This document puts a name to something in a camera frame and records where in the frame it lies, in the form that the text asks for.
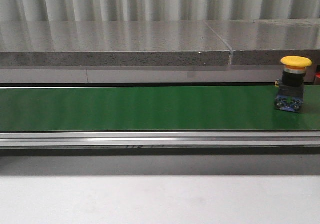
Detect grey stone countertop slab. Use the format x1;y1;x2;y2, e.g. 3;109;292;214
0;21;230;67

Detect green conveyor belt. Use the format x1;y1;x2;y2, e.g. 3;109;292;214
0;85;320;132

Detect red object at edge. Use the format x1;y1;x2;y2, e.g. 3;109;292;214
313;65;320;86

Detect aluminium conveyor frame rail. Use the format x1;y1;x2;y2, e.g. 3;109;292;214
0;130;320;150

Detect white pleated curtain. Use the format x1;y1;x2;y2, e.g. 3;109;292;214
0;0;320;22

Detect white cabinet panel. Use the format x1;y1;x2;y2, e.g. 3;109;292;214
0;65;316;84

